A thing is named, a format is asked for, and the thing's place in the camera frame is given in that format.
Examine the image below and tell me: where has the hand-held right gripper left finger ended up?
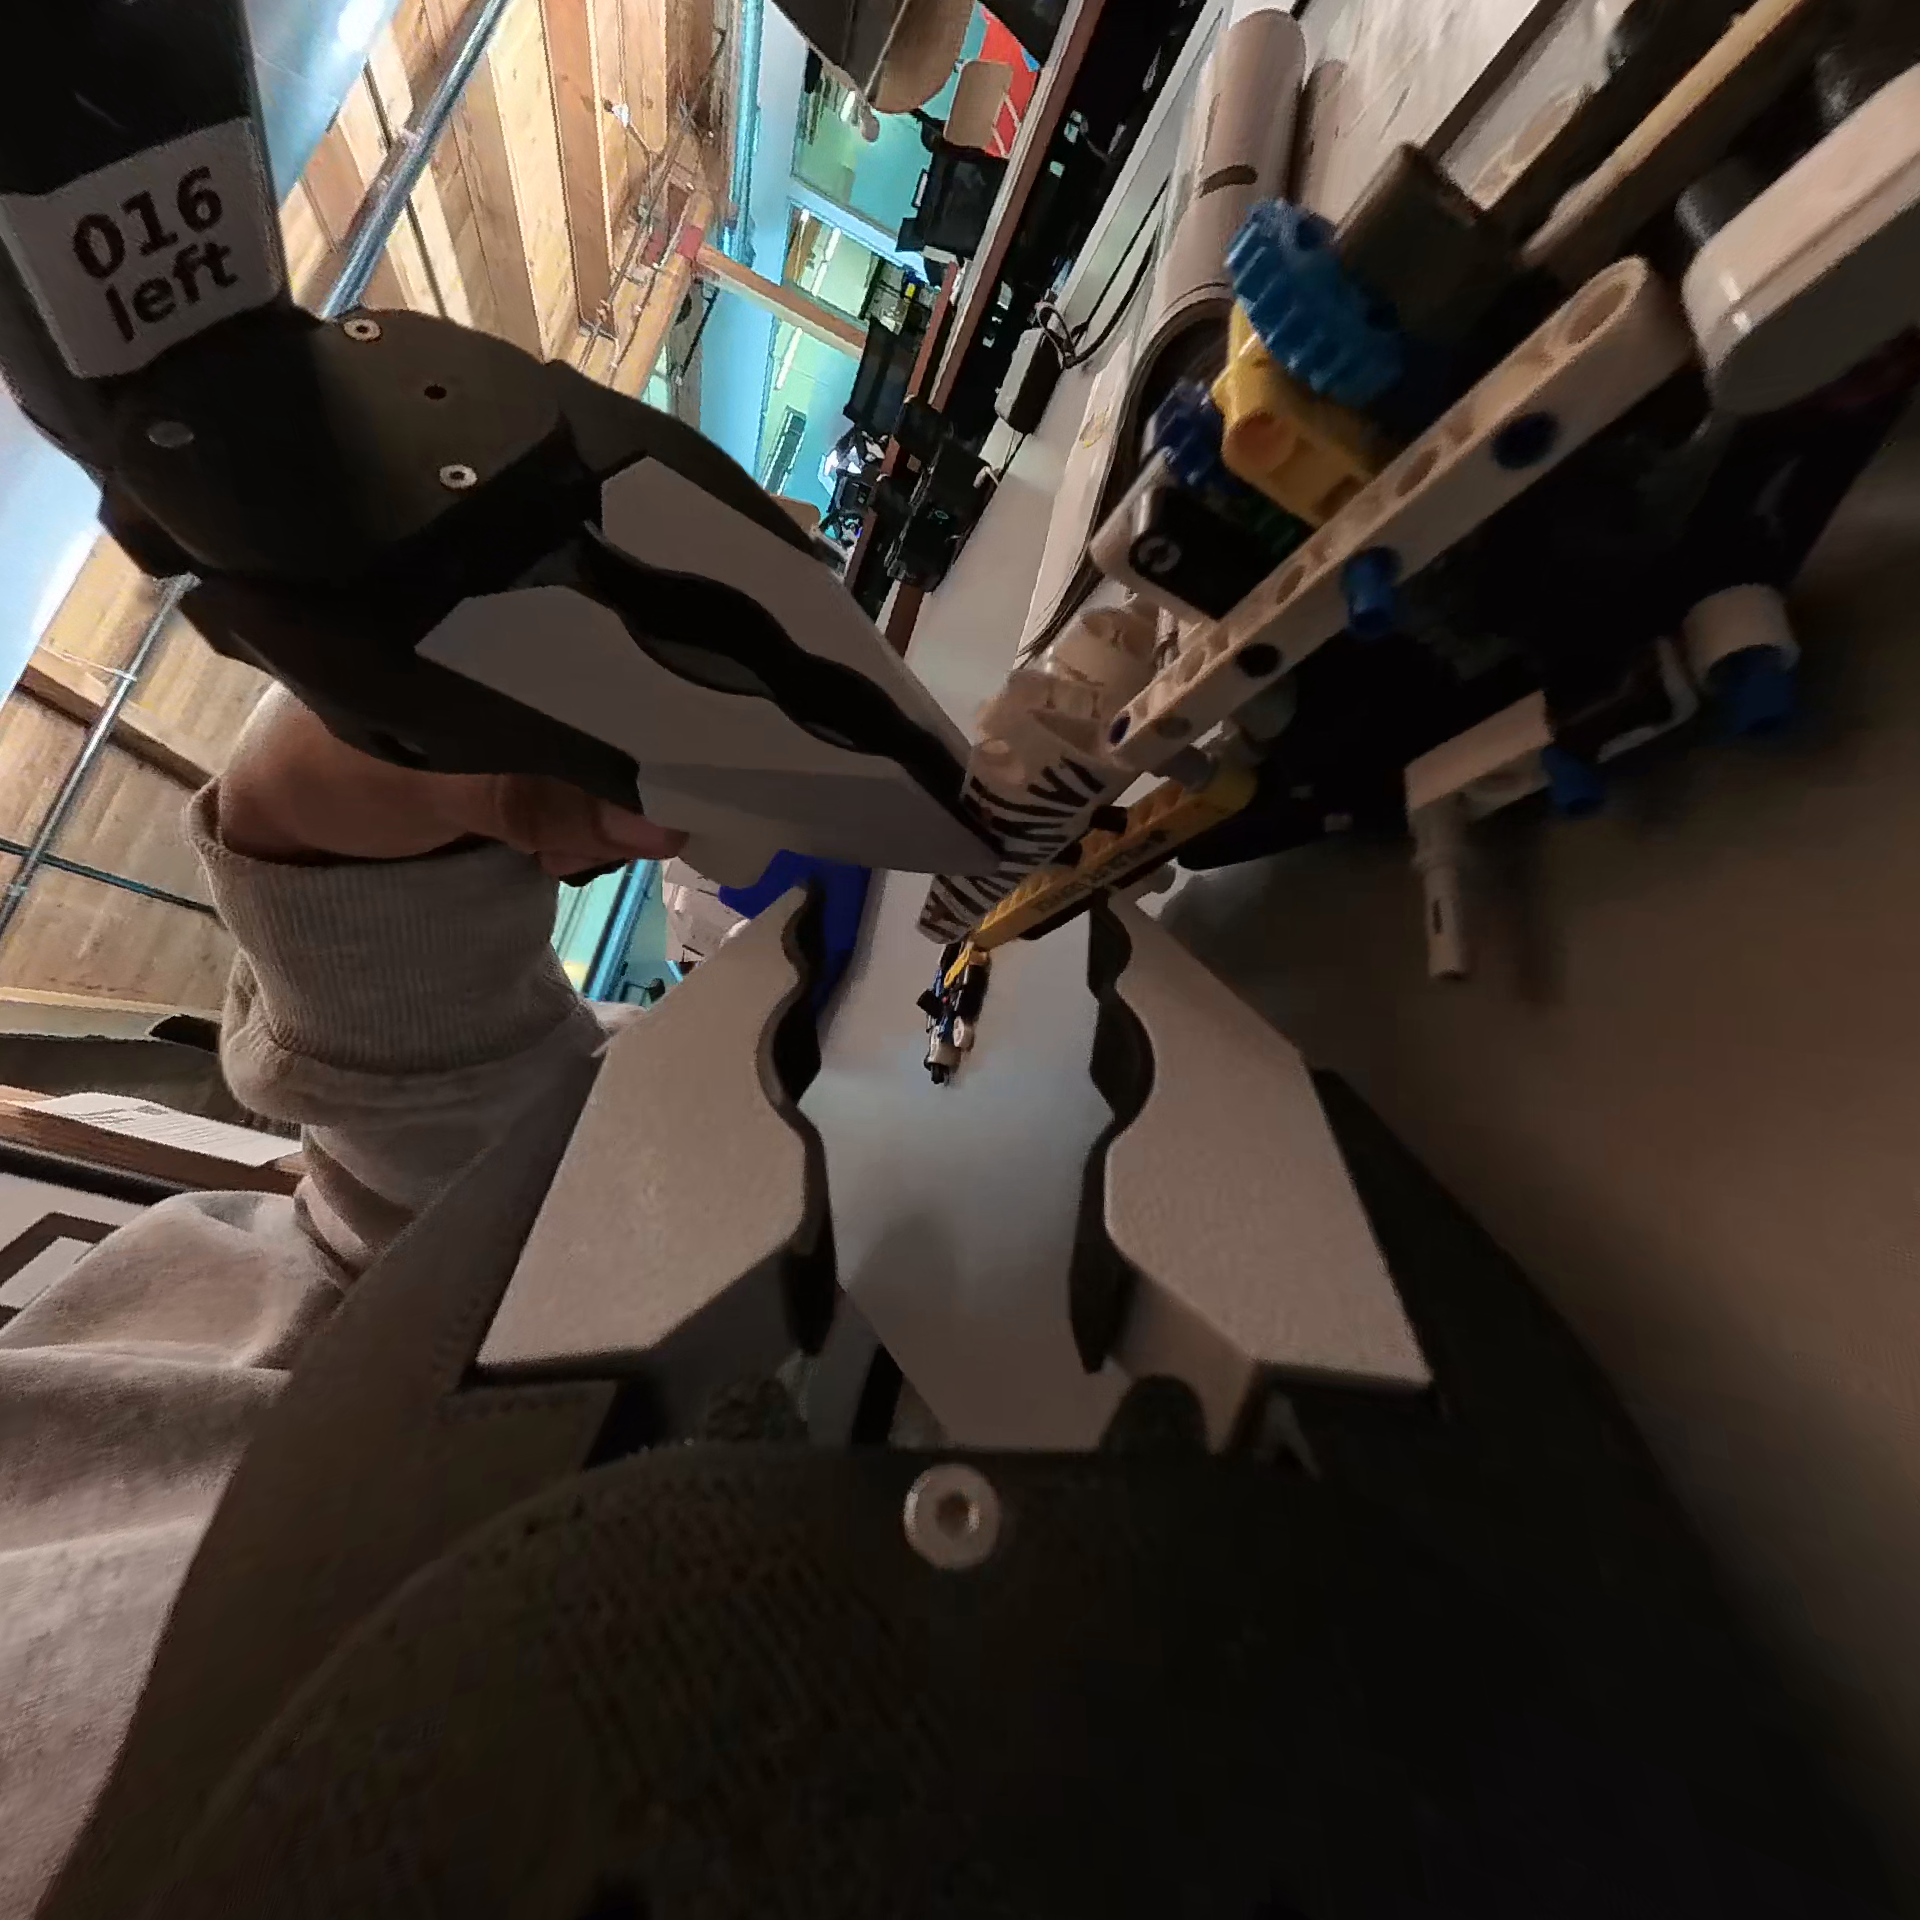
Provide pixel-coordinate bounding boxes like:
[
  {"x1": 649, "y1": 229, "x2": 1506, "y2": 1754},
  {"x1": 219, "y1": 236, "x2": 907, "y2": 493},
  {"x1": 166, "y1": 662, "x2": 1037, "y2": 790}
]
[{"x1": 478, "y1": 882, "x2": 838, "y2": 1386}]

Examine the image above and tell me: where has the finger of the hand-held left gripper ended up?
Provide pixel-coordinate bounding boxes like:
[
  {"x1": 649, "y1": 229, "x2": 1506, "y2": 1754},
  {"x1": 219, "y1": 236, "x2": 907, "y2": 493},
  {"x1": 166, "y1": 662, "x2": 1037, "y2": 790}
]
[
  {"x1": 422, "y1": 588, "x2": 1008, "y2": 882},
  {"x1": 580, "y1": 460, "x2": 977, "y2": 780}
]

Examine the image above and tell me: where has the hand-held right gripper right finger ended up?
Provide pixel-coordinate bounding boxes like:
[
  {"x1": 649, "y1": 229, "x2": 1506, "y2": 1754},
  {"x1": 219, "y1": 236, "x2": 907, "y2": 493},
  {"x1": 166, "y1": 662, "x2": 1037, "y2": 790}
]
[{"x1": 1073, "y1": 903, "x2": 1434, "y2": 1392}]

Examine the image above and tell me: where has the lego plane model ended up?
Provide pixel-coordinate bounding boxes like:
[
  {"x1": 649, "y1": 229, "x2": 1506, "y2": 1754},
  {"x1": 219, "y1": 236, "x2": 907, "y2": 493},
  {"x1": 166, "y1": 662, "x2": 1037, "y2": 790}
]
[{"x1": 917, "y1": 0, "x2": 1920, "y2": 1003}]

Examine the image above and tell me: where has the person's left forearm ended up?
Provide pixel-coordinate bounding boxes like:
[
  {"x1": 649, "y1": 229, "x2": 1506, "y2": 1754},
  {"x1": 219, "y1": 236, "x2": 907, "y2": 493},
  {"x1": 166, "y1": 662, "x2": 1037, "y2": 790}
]
[{"x1": 189, "y1": 780, "x2": 661, "y2": 1271}]

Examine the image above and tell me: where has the small cluster of lego pieces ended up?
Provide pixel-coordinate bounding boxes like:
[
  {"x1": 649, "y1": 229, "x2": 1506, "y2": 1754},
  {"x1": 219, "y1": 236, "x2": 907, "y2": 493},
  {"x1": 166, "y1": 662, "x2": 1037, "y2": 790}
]
[{"x1": 917, "y1": 942, "x2": 995, "y2": 1081}]

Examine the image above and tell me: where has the person's left hand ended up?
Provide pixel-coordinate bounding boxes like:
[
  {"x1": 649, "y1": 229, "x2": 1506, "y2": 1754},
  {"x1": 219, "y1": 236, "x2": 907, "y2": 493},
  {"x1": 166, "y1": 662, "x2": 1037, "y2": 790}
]
[{"x1": 215, "y1": 691, "x2": 686, "y2": 882}]

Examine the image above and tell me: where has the blue plastic bin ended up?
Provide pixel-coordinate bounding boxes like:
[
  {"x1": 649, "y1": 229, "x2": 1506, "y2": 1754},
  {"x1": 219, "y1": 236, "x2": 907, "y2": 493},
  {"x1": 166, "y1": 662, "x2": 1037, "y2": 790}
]
[{"x1": 717, "y1": 848, "x2": 871, "y2": 1034}]

